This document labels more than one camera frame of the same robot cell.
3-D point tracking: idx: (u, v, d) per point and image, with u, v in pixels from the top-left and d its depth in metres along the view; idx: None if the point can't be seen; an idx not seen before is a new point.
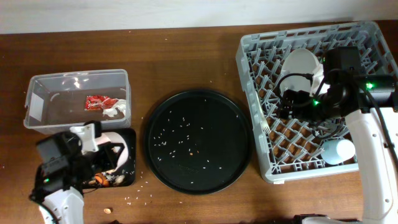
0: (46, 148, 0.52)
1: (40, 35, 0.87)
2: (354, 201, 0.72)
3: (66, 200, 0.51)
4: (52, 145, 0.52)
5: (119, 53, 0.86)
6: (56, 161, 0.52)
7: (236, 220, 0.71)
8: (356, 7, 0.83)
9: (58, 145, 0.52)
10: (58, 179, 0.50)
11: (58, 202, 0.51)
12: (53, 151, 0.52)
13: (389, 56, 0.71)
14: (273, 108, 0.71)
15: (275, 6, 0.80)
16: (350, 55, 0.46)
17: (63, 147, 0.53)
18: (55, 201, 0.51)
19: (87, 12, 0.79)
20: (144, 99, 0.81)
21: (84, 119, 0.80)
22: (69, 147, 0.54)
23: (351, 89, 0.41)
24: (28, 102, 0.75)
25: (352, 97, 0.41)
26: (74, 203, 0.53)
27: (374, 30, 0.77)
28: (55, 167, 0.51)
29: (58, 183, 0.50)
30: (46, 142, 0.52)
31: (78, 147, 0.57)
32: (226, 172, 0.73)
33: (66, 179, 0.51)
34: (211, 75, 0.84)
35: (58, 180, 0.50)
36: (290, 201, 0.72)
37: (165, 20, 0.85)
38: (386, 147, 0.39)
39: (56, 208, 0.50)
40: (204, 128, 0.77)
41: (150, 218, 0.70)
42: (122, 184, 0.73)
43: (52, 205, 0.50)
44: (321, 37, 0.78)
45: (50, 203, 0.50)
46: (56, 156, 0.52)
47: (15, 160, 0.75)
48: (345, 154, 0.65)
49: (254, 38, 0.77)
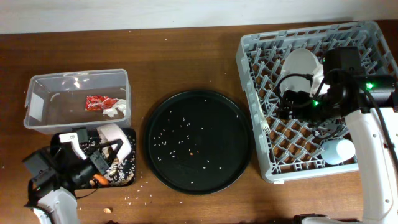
0: (36, 163, 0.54)
1: (40, 35, 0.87)
2: (354, 201, 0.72)
3: (57, 197, 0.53)
4: (37, 161, 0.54)
5: (119, 53, 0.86)
6: (44, 173, 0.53)
7: (236, 220, 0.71)
8: (356, 7, 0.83)
9: (46, 158, 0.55)
10: (50, 183, 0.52)
11: (49, 200, 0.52)
12: (41, 165, 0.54)
13: (389, 55, 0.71)
14: (273, 108, 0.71)
15: (275, 5, 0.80)
16: (350, 55, 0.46)
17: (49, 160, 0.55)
18: (46, 200, 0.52)
19: (86, 12, 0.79)
20: (144, 99, 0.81)
21: (84, 119, 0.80)
22: (52, 161, 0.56)
23: (351, 89, 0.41)
24: (28, 102, 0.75)
25: (352, 96, 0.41)
26: (64, 200, 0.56)
27: (374, 30, 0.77)
28: (44, 178, 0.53)
29: (48, 189, 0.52)
30: (40, 158, 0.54)
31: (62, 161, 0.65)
32: (227, 172, 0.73)
33: (56, 185, 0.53)
34: (211, 75, 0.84)
35: (51, 185, 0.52)
36: (290, 201, 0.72)
37: (165, 20, 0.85)
38: (386, 147, 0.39)
39: (50, 205, 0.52)
40: (204, 128, 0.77)
41: (150, 218, 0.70)
42: (122, 184, 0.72)
43: (45, 203, 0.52)
44: (321, 36, 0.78)
45: (42, 201, 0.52)
46: (44, 168, 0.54)
47: (15, 160, 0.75)
48: (345, 154, 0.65)
49: (254, 38, 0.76)
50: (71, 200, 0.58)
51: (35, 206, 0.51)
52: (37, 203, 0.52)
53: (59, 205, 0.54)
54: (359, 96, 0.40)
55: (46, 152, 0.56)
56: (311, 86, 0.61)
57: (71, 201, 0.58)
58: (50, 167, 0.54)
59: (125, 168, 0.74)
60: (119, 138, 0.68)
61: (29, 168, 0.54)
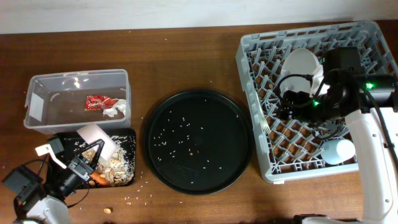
0: (15, 180, 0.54)
1: (40, 35, 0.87)
2: (354, 201, 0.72)
3: (45, 205, 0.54)
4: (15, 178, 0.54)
5: (120, 53, 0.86)
6: (27, 188, 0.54)
7: (236, 220, 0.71)
8: (356, 7, 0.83)
9: (22, 174, 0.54)
10: (36, 193, 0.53)
11: (38, 210, 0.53)
12: (22, 180, 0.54)
13: (389, 55, 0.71)
14: (273, 108, 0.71)
15: (275, 5, 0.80)
16: (350, 55, 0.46)
17: (30, 174, 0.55)
18: (35, 210, 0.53)
19: (86, 12, 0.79)
20: (144, 99, 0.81)
21: (84, 119, 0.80)
22: (33, 175, 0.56)
23: (351, 89, 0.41)
24: (28, 102, 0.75)
25: (353, 97, 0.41)
26: (55, 206, 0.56)
27: (374, 30, 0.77)
28: (28, 193, 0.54)
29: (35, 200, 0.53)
30: (20, 174, 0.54)
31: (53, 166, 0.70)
32: (227, 172, 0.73)
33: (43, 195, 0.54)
34: (211, 75, 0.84)
35: (36, 196, 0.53)
36: (290, 201, 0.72)
37: (165, 20, 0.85)
38: (386, 147, 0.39)
39: (40, 213, 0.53)
40: (204, 128, 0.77)
41: (150, 218, 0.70)
42: (122, 184, 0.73)
43: (34, 214, 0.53)
44: (321, 36, 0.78)
45: (32, 213, 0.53)
46: (27, 183, 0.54)
47: (15, 160, 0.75)
48: (346, 154, 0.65)
49: (254, 38, 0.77)
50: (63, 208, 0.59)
51: (24, 219, 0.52)
52: (26, 217, 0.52)
53: (50, 211, 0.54)
54: (359, 97, 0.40)
55: (26, 167, 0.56)
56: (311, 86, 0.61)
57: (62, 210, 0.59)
58: (32, 180, 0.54)
59: (125, 168, 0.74)
60: (99, 139, 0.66)
61: (11, 188, 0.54)
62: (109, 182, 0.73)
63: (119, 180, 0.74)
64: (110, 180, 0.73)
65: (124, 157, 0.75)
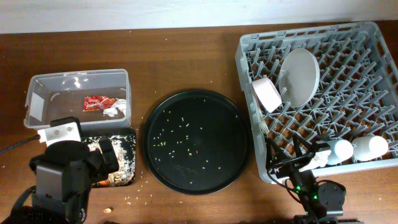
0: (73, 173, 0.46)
1: (39, 35, 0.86)
2: (354, 201, 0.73)
3: (45, 175, 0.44)
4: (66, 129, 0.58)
5: (119, 53, 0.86)
6: (73, 168, 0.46)
7: (236, 220, 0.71)
8: (355, 9, 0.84)
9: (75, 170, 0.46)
10: (54, 164, 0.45)
11: (45, 177, 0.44)
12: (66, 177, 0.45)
13: (388, 56, 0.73)
14: (284, 109, 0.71)
15: (275, 6, 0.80)
16: (336, 193, 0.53)
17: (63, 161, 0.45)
18: (42, 189, 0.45)
19: (86, 12, 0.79)
20: (144, 100, 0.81)
21: (85, 120, 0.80)
22: (68, 157, 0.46)
23: (310, 185, 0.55)
24: (28, 102, 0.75)
25: (306, 175, 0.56)
26: (45, 177, 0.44)
27: (373, 31, 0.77)
28: (58, 158, 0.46)
29: (89, 151, 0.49)
30: (78, 166, 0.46)
31: (68, 154, 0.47)
32: (226, 172, 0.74)
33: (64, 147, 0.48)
34: (211, 75, 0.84)
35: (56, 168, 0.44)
36: (290, 202, 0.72)
37: (164, 20, 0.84)
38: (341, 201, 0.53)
39: (49, 173, 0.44)
40: (204, 128, 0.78)
41: (150, 218, 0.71)
42: (122, 184, 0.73)
43: (45, 170, 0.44)
44: (321, 37, 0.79)
45: (46, 175, 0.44)
46: (73, 162, 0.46)
47: (16, 160, 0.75)
48: (343, 154, 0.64)
49: (254, 38, 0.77)
50: (52, 176, 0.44)
51: (40, 169, 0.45)
52: (41, 171, 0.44)
53: (49, 183, 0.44)
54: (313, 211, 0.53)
55: (86, 155, 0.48)
56: (309, 93, 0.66)
57: (52, 182, 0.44)
58: (51, 150, 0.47)
59: (125, 168, 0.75)
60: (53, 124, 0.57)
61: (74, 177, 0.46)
62: (109, 182, 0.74)
63: (119, 180, 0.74)
64: (110, 180, 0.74)
65: (124, 157, 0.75)
